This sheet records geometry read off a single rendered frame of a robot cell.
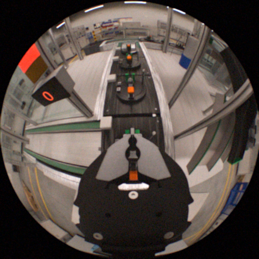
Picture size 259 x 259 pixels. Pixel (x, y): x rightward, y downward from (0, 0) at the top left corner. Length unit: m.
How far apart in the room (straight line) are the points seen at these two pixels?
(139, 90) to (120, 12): 10.55
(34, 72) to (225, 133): 0.55
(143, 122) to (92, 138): 0.24
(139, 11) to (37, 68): 10.62
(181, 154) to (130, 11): 10.79
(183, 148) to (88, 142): 0.48
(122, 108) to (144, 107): 0.09
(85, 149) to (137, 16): 10.63
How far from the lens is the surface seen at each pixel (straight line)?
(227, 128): 0.38
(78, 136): 0.47
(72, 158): 0.49
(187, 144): 0.53
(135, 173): 0.23
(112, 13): 10.88
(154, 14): 10.84
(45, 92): 0.23
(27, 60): 0.22
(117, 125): 0.34
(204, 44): 0.30
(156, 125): 0.35
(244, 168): 4.26
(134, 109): 0.37
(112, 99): 0.41
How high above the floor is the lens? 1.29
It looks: 75 degrees down
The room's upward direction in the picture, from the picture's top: 8 degrees counter-clockwise
